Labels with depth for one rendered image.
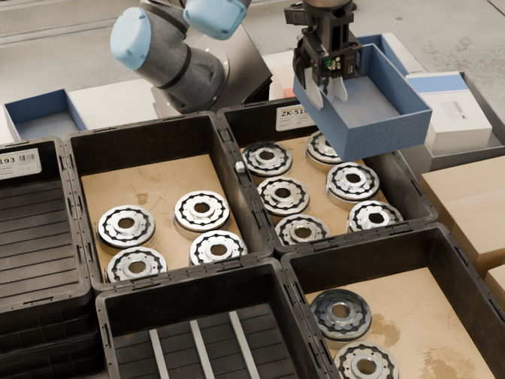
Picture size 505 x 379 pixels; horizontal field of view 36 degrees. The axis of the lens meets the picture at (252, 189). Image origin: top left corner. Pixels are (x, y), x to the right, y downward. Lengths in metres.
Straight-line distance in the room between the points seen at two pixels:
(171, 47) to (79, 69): 1.70
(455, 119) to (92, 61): 2.03
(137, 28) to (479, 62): 2.15
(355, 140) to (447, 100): 0.53
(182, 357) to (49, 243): 0.35
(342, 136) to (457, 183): 0.41
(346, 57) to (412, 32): 2.50
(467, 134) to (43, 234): 0.86
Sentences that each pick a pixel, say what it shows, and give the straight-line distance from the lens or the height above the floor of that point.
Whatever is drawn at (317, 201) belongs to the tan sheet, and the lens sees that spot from 1.52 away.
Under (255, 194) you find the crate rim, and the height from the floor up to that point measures 0.93.
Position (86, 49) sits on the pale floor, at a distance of 3.47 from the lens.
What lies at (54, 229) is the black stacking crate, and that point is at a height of 0.83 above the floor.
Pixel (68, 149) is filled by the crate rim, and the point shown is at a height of 0.93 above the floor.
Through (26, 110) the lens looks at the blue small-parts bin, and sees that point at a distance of 1.93.
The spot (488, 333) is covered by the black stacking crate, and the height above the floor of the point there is 0.88.
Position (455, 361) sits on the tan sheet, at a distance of 1.32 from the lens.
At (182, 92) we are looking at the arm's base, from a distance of 1.71.
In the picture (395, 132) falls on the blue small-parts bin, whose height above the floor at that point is 1.11.
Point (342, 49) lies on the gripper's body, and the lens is 1.14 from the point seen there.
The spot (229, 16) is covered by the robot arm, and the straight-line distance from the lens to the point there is 1.06.
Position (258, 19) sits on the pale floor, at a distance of 3.64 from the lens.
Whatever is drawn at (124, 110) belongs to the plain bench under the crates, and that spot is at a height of 0.70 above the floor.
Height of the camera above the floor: 1.88
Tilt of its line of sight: 43 degrees down
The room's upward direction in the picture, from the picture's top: 2 degrees clockwise
